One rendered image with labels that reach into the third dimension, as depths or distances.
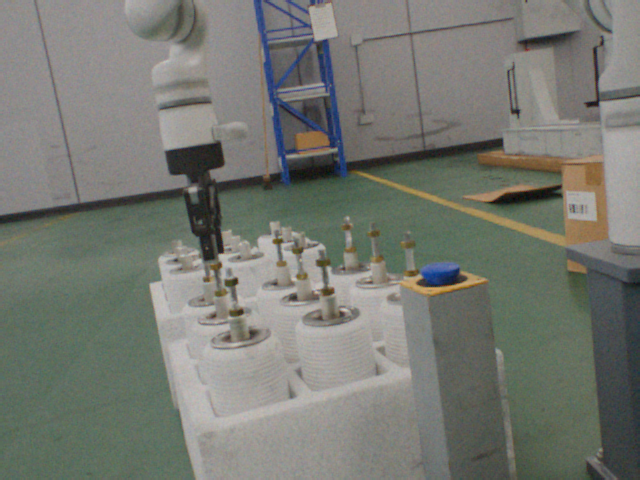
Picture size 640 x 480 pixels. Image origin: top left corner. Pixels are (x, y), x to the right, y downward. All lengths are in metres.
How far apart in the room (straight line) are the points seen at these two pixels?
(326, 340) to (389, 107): 6.38
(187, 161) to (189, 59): 0.13
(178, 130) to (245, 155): 6.12
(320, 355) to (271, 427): 0.11
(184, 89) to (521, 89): 4.43
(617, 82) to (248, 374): 0.52
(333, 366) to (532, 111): 4.48
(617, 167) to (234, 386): 0.50
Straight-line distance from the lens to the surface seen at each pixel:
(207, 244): 0.87
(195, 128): 0.87
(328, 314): 0.84
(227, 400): 0.82
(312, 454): 0.82
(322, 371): 0.83
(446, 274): 0.69
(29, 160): 7.33
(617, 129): 0.80
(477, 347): 0.71
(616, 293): 0.81
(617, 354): 0.84
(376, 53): 7.16
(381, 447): 0.85
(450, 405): 0.71
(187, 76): 0.88
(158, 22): 0.87
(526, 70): 5.21
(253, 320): 0.92
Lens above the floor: 0.49
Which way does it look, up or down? 10 degrees down
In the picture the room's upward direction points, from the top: 8 degrees counter-clockwise
